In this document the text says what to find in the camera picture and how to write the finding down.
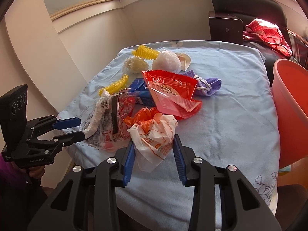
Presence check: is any purple face mask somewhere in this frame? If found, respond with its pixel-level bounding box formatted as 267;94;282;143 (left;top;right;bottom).
182;70;222;96

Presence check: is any light blue floral cloth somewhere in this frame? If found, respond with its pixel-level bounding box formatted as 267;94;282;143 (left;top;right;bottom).
57;40;281;231

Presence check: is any blue Tempo tissue pack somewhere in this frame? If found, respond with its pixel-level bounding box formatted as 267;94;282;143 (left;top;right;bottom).
128;78;156;107

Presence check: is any small yellow foam net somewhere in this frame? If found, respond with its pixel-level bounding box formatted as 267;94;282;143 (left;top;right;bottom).
98;74;129;96

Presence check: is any yellow foam fruit net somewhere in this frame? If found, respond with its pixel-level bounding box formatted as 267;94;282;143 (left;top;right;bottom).
132;45;159;60

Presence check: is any dark wooden sofa armrest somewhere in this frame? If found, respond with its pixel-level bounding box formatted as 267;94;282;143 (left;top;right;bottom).
209;11;243;44

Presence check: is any white crumpled tissue strip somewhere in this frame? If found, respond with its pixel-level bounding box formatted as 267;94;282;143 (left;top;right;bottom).
83;89;110;139

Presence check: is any orange white plastic bag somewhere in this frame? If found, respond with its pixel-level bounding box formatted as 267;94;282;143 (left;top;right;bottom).
124;107;178;173

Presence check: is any black leather sofa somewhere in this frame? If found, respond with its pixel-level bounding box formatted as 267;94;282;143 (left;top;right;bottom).
212;0;307;83

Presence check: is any white foam fruit net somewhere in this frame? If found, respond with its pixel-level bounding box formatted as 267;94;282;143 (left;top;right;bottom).
122;57;149;74

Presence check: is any orange plastic bucket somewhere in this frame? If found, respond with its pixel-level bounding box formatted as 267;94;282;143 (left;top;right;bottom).
271;59;307;168

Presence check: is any white red paper cup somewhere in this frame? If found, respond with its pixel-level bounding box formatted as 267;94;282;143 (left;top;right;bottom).
176;53;192;71

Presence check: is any person's left hand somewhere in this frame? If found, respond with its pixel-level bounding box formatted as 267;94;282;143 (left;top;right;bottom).
22;166;45;179

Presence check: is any red snack wrapper bag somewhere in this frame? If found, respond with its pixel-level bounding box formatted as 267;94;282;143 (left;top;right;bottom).
142;70;202;120

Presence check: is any purple sleeve left forearm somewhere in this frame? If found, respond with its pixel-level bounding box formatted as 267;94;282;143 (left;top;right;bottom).
1;155;27;187

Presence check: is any clear barcode snack wrapper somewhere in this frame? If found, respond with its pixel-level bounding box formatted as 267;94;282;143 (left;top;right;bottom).
99;92;137;152

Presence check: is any red polka dot cloth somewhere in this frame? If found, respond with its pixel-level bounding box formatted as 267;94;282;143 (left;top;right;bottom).
243;18;293;57

